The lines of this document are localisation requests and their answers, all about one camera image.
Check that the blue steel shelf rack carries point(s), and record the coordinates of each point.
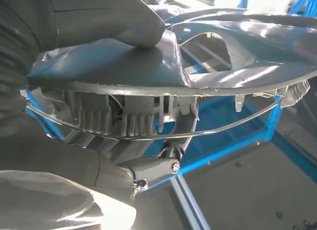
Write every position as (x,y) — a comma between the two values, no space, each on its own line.
(272,123)

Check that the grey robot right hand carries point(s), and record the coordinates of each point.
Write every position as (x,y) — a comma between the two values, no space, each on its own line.
(111,18)

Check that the silver aluminium rail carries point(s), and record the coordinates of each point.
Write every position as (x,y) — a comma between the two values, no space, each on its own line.
(189,205)

